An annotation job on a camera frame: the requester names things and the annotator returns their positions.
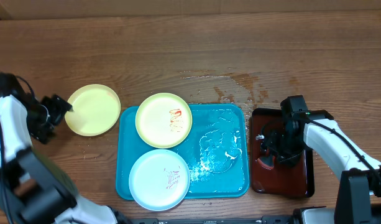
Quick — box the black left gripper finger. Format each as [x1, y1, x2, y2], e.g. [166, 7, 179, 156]
[45, 114, 63, 128]
[41, 95, 73, 117]

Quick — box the yellow-green plate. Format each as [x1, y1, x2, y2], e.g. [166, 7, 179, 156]
[65, 84, 121, 136]

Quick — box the yellow plate with ketchup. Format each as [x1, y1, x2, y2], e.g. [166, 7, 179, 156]
[135, 93, 193, 149]

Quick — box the light blue plate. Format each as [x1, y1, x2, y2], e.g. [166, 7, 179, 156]
[129, 149, 190, 212]

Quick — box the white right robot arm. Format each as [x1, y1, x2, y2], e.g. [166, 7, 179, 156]
[256, 95, 381, 224]

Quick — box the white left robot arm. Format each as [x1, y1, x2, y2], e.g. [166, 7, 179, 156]
[0, 72, 130, 224]

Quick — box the dark brown tray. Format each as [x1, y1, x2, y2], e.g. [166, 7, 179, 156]
[250, 108, 315, 198]

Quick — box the teal plastic tray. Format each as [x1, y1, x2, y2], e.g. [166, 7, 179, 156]
[116, 104, 250, 200]

